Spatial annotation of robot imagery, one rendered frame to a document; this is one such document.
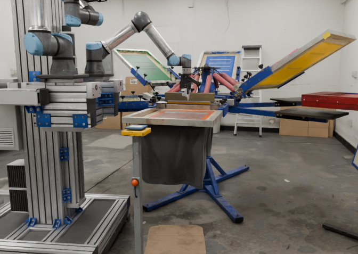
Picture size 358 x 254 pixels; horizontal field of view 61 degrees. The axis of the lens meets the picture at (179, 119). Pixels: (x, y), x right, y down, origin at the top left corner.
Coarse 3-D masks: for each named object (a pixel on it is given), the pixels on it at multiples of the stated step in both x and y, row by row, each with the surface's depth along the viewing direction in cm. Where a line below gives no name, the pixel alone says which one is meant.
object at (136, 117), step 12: (156, 108) 248; (168, 108) 264; (180, 108) 262; (192, 108) 259; (204, 108) 256; (132, 120) 193; (144, 120) 191; (156, 120) 189; (168, 120) 187; (180, 120) 185; (192, 120) 183; (204, 120) 181; (216, 120) 194
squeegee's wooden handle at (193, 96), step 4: (168, 92) 250; (172, 92) 250; (176, 92) 250; (168, 96) 250; (172, 96) 250; (176, 96) 249; (180, 96) 248; (184, 96) 247; (192, 96) 245; (196, 96) 244; (200, 96) 244; (204, 96) 243; (208, 96) 242; (212, 96) 241; (168, 100) 251; (172, 100) 250; (176, 100) 249; (180, 100) 248; (184, 100) 247; (188, 100) 247; (192, 100) 246; (196, 100) 245; (200, 100) 244; (204, 100) 243; (208, 100) 242; (212, 100) 242
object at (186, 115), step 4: (208, 112) 241; (212, 112) 241; (180, 116) 221; (184, 116) 221; (188, 116) 221; (192, 116) 221; (196, 116) 221; (200, 116) 221; (204, 116) 221; (208, 116) 221
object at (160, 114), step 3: (162, 111) 247; (180, 111) 247; (183, 111) 247; (186, 111) 247; (156, 114) 229; (159, 114) 229; (162, 114) 229; (165, 114) 229; (168, 114) 229; (171, 114) 229; (174, 114) 229; (177, 114) 229; (180, 114) 229; (150, 117) 216; (153, 117) 216; (156, 117) 216; (159, 117) 216; (162, 117) 216; (165, 117) 216; (168, 117) 216; (171, 117) 216; (174, 117) 216; (177, 117) 216
